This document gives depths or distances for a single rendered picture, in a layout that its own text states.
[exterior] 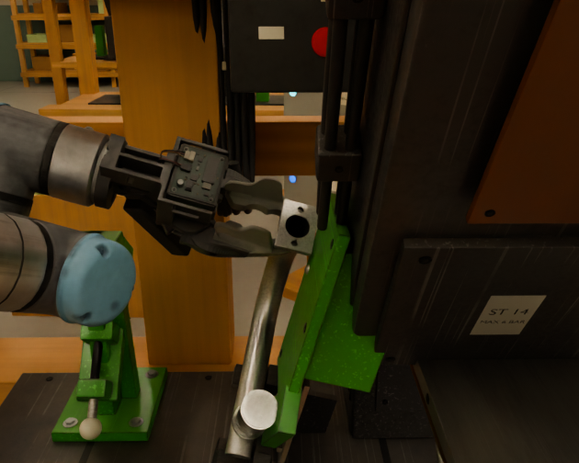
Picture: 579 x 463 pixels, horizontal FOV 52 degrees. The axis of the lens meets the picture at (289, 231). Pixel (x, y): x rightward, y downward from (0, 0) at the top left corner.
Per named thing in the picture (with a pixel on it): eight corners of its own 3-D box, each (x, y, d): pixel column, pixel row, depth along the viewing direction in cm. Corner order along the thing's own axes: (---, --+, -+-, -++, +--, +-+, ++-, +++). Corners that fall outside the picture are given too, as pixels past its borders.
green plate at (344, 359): (356, 440, 59) (428, 255, 52) (276, 423, 58) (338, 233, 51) (345, 372, 69) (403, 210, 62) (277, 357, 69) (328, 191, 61)
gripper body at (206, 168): (218, 220, 55) (88, 184, 54) (209, 249, 63) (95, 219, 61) (236, 150, 58) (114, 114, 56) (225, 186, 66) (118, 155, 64)
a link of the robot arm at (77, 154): (53, 208, 61) (79, 141, 64) (97, 220, 62) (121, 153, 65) (42, 176, 54) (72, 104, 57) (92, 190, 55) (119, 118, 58)
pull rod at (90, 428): (99, 445, 75) (94, 408, 73) (77, 445, 75) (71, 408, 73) (111, 415, 80) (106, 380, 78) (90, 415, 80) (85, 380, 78)
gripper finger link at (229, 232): (302, 257, 58) (214, 221, 57) (289, 275, 63) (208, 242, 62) (312, 230, 59) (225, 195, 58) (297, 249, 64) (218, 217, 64)
